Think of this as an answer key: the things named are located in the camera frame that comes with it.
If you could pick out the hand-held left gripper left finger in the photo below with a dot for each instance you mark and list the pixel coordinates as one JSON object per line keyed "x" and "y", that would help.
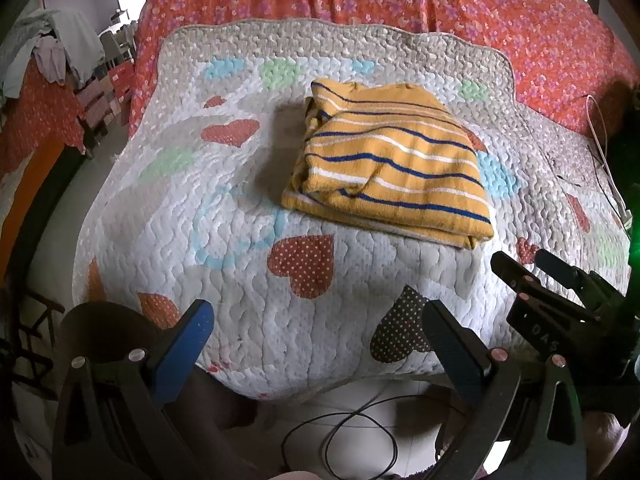
{"x": 185, "y": 345}

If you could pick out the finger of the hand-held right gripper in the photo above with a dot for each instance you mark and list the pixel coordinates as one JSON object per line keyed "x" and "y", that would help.
{"x": 515, "y": 275}
{"x": 557, "y": 270}

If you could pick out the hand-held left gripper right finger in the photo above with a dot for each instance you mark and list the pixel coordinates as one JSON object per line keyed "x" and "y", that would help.
{"x": 457, "y": 355}

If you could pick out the yellow striped knit shirt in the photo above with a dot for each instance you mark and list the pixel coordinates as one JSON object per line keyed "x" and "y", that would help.
{"x": 395, "y": 165}

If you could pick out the person's right forearm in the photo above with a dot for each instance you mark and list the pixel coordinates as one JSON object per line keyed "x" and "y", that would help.
{"x": 605, "y": 427}

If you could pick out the pile of grey clothes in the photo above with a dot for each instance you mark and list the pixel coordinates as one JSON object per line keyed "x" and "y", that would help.
{"x": 75, "y": 40}

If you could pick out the white quilted heart-print blanket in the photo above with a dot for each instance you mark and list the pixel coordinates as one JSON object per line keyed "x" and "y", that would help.
{"x": 340, "y": 305}

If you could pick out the stack of shoe boxes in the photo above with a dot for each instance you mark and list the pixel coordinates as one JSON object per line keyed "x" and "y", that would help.
{"x": 107, "y": 87}

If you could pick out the red dotted cloth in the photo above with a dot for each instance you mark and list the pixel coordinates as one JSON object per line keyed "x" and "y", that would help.
{"x": 35, "y": 115}

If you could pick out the red floral bedsheet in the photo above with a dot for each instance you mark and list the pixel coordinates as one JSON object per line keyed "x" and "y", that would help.
{"x": 450, "y": 0}

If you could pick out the black metal chair frame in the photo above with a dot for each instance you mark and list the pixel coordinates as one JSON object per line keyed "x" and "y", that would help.
{"x": 30, "y": 340}

